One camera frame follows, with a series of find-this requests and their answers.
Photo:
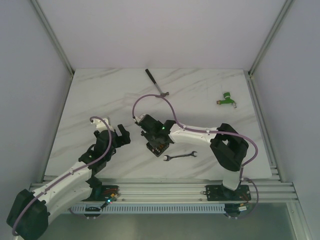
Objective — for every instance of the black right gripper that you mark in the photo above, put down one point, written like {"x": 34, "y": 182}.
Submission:
{"x": 146, "y": 136}

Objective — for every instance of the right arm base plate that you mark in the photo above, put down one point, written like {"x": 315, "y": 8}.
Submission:
{"x": 220, "y": 193}

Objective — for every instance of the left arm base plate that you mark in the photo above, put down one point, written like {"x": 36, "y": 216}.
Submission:
{"x": 102, "y": 193}

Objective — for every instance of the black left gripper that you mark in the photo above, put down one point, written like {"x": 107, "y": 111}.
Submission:
{"x": 119, "y": 137}

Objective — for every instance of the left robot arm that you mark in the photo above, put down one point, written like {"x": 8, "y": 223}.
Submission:
{"x": 33, "y": 211}

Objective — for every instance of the steel open-end wrench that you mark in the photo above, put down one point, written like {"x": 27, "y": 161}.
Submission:
{"x": 167, "y": 158}

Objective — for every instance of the black fuse box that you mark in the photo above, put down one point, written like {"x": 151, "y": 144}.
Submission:
{"x": 157, "y": 150}

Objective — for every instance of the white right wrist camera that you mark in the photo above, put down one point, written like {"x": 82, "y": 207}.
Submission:
{"x": 137, "y": 119}

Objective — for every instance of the aluminium frame rail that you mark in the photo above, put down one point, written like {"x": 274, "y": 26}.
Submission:
{"x": 52, "y": 36}

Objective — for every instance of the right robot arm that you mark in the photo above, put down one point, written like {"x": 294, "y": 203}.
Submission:
{"x": 227, "y": 146}

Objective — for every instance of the slotted cable duct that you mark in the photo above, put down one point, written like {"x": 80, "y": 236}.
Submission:
{"x": 155, "y": 208}

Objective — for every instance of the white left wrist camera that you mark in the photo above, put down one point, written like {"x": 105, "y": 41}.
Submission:
{"x": 101, "y": 124}

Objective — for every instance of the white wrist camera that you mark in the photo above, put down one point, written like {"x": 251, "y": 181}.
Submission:
{"x": 137, "y": 119}
{"x": 101, "y": 124}

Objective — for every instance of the claw hammer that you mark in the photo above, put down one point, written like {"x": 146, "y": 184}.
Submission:
{"x": 163, "y": 94}

